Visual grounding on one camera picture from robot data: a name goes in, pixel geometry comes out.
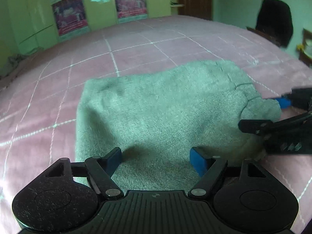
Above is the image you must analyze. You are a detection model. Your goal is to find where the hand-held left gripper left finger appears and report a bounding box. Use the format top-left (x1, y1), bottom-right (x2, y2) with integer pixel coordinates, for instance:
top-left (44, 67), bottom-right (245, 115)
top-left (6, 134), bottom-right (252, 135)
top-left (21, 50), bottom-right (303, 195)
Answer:
top-left (45, 147), bottom-right (123, 199)

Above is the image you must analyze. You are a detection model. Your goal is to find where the green wardrobe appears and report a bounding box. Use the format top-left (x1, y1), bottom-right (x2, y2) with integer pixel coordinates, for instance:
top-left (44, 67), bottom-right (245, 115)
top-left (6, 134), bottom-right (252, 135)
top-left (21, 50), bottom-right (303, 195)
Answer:
top-left (0, 0), bottom-right (172, 56)

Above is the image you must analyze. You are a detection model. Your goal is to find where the pink checked quilt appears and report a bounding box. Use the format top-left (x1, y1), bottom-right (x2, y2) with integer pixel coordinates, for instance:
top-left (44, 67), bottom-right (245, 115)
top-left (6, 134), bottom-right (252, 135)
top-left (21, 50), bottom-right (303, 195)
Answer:
top-left (0, 52), bottom-right (37, 83)

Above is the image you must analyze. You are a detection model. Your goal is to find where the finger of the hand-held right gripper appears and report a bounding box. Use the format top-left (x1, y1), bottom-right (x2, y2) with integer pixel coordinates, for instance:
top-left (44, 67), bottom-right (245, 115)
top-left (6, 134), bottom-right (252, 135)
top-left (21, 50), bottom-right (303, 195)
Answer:
top-left (264, 87), bottom-right (312, 114)
top-left (238, 112), bottom-right (312, 155)

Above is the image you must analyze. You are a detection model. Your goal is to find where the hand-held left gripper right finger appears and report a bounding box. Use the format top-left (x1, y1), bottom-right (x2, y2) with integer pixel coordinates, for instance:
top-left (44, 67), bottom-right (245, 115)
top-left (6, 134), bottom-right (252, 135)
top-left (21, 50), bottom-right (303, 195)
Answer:
top-left (188, 147), bottom-right (267, 198)

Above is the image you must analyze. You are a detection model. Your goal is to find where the green towel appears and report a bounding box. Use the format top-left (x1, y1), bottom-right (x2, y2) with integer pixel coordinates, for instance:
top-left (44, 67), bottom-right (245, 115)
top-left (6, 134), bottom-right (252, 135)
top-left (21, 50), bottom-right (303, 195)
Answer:
top-left (74, 59), bottom-right (282, 192)

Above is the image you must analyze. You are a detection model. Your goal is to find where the black hanging cloth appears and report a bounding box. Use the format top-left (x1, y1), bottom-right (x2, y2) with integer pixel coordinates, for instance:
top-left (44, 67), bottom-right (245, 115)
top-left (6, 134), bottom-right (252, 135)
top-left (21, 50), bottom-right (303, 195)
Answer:
top-left (255, 0), bottom-right (293, 48)

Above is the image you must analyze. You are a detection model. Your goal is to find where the pink wall poster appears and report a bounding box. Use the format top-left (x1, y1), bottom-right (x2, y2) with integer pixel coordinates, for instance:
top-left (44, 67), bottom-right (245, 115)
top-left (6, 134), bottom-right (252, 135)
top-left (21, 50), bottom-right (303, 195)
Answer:
top-left (52, 0), bottom-right (89, 36)
top-left (113, 0), bottom-right (149, 20)

